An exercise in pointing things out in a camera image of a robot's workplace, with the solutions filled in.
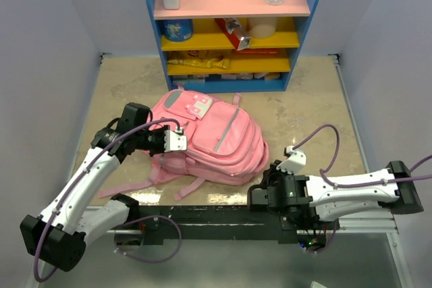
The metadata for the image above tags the blue pink yellow shelf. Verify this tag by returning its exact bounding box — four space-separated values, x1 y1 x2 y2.
145 0 319 93

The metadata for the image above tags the yellow chips bag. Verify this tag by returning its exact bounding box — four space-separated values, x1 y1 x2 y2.
167 50 232 69

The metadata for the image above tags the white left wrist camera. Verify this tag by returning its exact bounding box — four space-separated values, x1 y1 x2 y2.
164 127 188 152

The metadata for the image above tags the white translucent cup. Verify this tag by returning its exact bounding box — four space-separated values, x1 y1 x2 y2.
247 17 278 38

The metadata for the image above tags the pink student backpack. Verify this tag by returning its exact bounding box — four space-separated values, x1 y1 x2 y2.
99 89 269 200

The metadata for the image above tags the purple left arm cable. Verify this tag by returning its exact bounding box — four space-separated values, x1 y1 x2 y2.
32 118 183 283

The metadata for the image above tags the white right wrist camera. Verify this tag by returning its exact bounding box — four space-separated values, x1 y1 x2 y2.
276 146 306 174

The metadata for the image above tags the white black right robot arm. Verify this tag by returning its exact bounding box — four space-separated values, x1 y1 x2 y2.
247 161 423 231

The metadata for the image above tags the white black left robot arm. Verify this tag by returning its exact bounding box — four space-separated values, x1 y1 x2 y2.
20 103 180 282

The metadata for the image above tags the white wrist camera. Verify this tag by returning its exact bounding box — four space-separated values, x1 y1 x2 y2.
164 127 188 152
276 146 306 174

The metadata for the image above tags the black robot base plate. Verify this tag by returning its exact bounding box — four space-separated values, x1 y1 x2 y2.
100 204 341 247

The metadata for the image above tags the blue cartoon can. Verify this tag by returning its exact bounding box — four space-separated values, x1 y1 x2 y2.
163 19 194 42

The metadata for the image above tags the red silver snack box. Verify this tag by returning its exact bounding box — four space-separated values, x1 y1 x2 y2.
214 18 251 51

